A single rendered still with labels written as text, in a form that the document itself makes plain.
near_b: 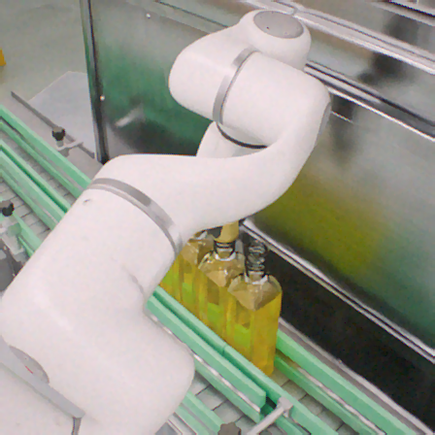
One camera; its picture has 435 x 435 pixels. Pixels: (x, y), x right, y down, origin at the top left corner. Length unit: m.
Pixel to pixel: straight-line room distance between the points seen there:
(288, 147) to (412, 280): 0.37
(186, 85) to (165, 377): 0.25
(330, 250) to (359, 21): 0.33
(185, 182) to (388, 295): 0.46
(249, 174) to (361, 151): 0.32
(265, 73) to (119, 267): 0.21
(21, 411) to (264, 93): 0.31
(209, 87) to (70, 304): 0.23
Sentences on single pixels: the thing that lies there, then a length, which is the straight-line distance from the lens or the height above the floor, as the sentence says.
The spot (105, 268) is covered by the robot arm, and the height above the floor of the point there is 1.38.
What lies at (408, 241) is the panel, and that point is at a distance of 0.75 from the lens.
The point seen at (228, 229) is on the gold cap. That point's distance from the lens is 0.76.
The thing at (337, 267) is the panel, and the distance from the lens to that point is 0.86.
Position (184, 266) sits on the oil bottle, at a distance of 0.85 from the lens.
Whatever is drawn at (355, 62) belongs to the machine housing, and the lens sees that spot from 0.70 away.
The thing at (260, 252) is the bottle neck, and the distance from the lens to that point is 0.76.
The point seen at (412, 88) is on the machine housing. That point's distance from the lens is 0.66.
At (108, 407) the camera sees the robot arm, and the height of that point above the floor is 1.31.
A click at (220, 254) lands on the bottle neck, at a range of 0.79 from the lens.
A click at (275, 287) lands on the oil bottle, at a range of 0.78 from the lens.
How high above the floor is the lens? 1.64
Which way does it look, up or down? 39 degrees down
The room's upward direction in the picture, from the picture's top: straight up
